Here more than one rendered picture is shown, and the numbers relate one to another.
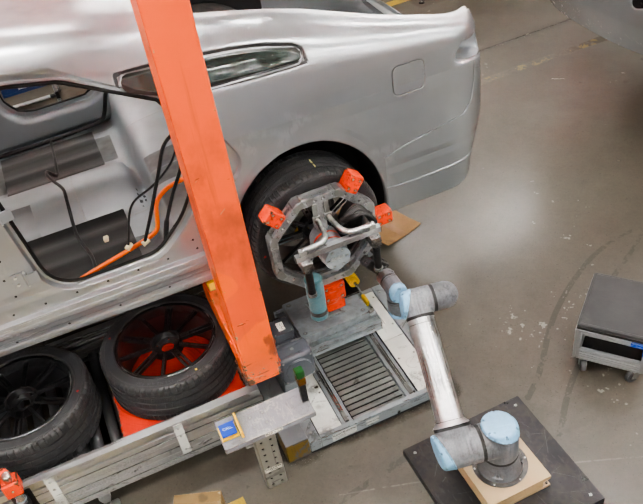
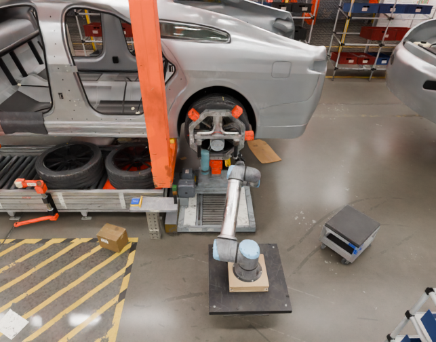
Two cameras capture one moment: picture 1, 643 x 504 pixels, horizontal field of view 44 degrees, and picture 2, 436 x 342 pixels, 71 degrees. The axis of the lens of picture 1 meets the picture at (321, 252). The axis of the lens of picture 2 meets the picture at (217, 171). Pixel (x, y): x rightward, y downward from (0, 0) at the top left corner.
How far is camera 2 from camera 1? 1.18 m
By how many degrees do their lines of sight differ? 12
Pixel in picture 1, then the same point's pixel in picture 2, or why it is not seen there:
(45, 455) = (64, 183)
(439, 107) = (293, 92)
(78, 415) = (84, 173)
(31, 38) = not seen: outside the picture
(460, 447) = (224, 250)
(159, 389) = (120, 175)
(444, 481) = (218, 266)
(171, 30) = not seen: outside the picture
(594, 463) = (304, 294)
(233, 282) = (153, 129)
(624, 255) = (371, 207)
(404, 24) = (287, 41)
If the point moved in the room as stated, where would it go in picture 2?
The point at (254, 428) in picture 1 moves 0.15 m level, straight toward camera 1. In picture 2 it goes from (146, 205) to (142, 218)
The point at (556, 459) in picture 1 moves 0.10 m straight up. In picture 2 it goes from (278, 280) to (280, 273)
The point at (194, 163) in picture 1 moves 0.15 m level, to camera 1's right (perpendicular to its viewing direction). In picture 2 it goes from (140, 55) to (160, 58)
